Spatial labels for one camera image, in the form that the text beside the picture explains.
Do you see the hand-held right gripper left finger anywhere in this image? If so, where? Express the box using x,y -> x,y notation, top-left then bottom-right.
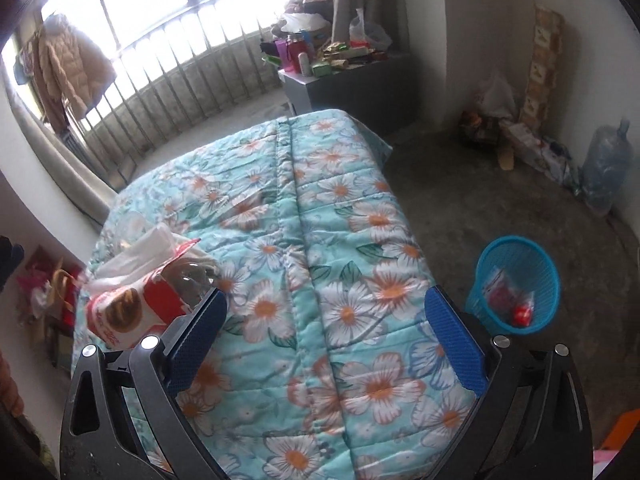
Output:
60,289 -> 228,480

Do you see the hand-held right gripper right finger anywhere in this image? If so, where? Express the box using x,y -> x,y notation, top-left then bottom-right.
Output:
425,285 -> 593,480

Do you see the clear plastic soda bottle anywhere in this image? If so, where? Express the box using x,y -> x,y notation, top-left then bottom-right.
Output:
170,257 -> 221,311

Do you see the red snack bag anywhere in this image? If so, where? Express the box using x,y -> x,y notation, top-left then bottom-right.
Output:
82,222 -> 221,351

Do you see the blue plastic basket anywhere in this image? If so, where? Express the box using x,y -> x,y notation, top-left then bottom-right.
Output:
465,235 -> 560,336

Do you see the red wrapper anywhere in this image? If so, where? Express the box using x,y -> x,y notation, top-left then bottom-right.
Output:
482,267 -> 536,328

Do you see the paper gift bag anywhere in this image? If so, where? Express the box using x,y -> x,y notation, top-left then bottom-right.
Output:
30,267 -> 83,331

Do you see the floral quilt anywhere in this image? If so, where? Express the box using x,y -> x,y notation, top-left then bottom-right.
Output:
75,109 -> 496,480

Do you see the long cardboard box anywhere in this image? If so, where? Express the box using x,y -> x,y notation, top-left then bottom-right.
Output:
502,122 -> 571,181

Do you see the rolled grey mat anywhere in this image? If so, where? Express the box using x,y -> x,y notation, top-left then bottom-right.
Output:
10,95 -> 116,221

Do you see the large clear water jug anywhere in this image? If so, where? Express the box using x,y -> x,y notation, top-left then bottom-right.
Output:
582,117 -> 632,216

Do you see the white plastic bag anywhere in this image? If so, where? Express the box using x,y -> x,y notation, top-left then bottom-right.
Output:
348,8 -> 392,51
475,72 -> 518,121

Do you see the metal window railing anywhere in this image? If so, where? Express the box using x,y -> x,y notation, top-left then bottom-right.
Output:
65,0 -> 341,181

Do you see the grey cabinet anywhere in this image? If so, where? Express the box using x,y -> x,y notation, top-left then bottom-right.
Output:
277,52 -> 418,133

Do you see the tall patterned box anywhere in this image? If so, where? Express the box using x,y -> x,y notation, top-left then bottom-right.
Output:
519,4 -> 566,128

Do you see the pink puffer jacket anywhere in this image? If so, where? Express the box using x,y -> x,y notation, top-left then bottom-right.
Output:
30,14 -> 117,121

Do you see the pile of clothes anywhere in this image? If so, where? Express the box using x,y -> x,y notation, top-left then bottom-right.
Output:
272,0 -> 333,43

